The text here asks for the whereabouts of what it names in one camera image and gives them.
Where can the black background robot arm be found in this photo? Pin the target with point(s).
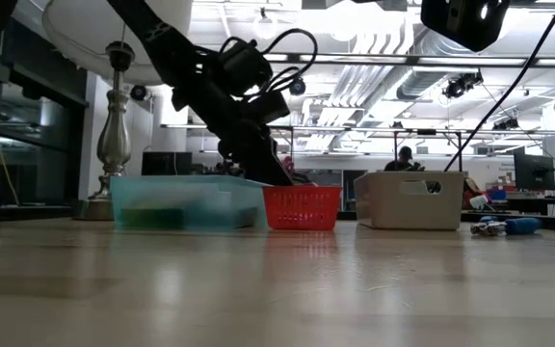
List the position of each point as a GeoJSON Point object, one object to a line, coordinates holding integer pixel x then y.
{"type": "Point", "coordinates": [480, 180]}

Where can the silver spiral air duct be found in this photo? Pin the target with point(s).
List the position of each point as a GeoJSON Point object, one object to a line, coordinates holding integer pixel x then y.
{"type": "Point", "coordinates": [419, 82]}

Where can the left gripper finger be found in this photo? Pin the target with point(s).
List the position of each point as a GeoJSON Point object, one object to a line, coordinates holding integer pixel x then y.
{"type": "Point", "coordinates": [241, 152]}
{"type": "Point", "coordinates": [270, 159]}

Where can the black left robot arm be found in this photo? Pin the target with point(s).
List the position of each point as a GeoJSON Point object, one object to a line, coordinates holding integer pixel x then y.
{"type": "Point", "coordinates": [152, 29]}

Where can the black monitor on arm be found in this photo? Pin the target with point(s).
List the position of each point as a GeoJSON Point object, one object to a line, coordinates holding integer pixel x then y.
{"type": "Point", "coordinates": [534, 172]}

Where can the black ceiling spotlight cluster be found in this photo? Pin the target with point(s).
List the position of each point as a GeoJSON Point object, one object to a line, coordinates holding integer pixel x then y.
{"type": "Point", "coordinates": [456, 88]}

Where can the teal translucent plastic tray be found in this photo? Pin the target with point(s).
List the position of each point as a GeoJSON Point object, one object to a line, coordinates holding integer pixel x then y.
{"type": "Point", "coordinates": [219, 202]}

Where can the table lamp white shade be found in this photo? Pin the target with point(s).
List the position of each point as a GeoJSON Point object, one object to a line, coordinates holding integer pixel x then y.
{"type": "Point", "coordinates": [113, 140]}

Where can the red plastic basket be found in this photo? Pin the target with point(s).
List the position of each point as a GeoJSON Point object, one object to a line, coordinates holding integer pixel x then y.
{"type": "Point", "coordinates": [301, 208]}

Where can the person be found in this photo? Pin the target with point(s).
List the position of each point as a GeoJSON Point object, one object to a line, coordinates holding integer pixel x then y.
{"type": "Point", "coordinates": [403, 164]}

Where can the black background rig frame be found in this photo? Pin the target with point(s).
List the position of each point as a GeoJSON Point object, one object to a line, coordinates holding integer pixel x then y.
{"type": "Point", "coordinates": [284, 127]}
{"type": "Point", "coordinates": [427, 131]}

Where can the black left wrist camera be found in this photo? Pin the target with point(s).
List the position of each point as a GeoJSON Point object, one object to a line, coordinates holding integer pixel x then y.
{"type": "Point", "coordinates": [246, 65]}

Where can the light grey plastic bin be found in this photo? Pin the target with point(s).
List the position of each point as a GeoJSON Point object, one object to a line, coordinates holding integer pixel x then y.
{"type": "Point", "coordinates": [403, 207]}

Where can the black computer monitor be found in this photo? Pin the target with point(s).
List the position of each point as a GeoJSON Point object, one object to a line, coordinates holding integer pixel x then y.
{"type": "Point", "coordinates": [166, 163]}

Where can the long linear ceiling light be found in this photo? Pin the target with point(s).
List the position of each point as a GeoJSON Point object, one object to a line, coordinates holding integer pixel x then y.
{"type": "Point", "coordinates": [354, 58]}

